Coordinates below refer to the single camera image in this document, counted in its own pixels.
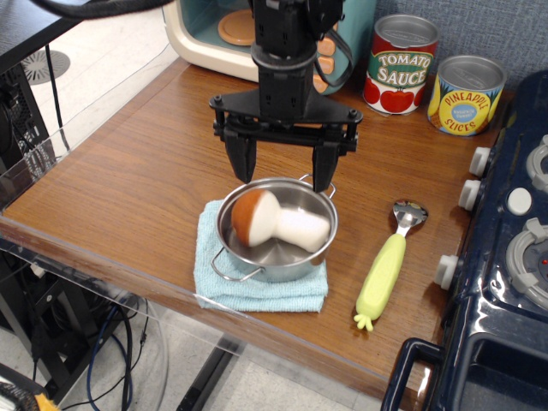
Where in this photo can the spoon with yellow-green handle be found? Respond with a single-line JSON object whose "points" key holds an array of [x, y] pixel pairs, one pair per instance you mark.
{"points": [[381, 278]]}

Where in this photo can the pineapple slices can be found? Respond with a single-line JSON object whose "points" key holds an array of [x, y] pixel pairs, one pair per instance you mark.
{"points": [[465, 95]]}

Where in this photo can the stainless steel pot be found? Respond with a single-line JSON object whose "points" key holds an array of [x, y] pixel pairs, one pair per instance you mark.
{"points": [[276, 261]]}

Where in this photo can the dark blue toy stove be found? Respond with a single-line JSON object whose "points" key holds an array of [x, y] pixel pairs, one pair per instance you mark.
{"points": [[493, 355]]}

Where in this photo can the clear acrylic table guard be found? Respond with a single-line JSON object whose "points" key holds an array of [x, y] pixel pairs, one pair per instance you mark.
{"points": [[122, 205]]}

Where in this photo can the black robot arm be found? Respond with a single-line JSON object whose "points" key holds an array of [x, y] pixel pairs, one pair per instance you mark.
{"points": [[286, 108]]}

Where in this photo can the light blue folded cloth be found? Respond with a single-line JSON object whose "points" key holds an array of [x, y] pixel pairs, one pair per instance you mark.
{"points": [[303, 295]]}

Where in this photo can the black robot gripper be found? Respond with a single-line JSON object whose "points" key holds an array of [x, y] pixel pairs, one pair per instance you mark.
{"points": [[285, 108]]}

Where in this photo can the toy microwave oven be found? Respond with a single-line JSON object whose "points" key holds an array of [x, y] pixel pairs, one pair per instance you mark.
{"points": [[218, 35]]}

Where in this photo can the tomato sauce can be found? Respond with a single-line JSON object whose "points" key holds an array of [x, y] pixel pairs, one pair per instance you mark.
{"points": [[402, 54]]}

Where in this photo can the black computer tower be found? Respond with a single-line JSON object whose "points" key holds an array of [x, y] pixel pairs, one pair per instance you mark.
{"points": [[22, 126]]}

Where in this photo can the plush brown white mushroom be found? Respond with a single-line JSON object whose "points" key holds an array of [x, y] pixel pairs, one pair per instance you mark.
{"points": [[257, 217]]}

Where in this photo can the black table leg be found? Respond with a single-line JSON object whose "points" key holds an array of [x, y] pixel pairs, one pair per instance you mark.
{"points": [[206, 380]]}

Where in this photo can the black desk at left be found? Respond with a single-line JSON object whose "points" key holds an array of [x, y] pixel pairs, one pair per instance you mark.
{"points": [[26, 28]]}

